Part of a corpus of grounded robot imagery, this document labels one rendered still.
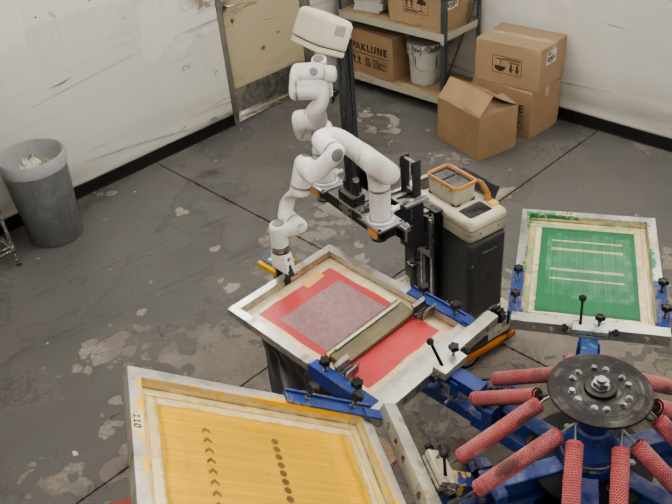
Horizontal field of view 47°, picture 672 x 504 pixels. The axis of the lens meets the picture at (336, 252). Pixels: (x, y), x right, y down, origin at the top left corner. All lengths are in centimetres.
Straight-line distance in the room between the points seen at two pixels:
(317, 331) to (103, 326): 214
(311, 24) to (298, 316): 115
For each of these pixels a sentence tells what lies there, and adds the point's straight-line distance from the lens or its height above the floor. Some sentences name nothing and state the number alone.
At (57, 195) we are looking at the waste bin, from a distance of 561.
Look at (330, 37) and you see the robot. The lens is 305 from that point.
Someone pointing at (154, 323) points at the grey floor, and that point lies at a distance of 484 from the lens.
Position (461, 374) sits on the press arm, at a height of 105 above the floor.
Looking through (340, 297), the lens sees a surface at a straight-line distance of 321.
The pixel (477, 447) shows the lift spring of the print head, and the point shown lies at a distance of 243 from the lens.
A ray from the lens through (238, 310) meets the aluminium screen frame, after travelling 315.
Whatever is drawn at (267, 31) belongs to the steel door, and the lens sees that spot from 711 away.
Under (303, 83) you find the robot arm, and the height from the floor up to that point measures 170.
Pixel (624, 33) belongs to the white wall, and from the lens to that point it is 634.
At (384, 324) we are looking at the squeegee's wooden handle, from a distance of 302.
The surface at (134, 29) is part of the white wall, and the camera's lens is 623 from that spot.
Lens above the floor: 299
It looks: 35 degrees down
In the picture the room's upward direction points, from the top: 5 degrees counter-clockwise
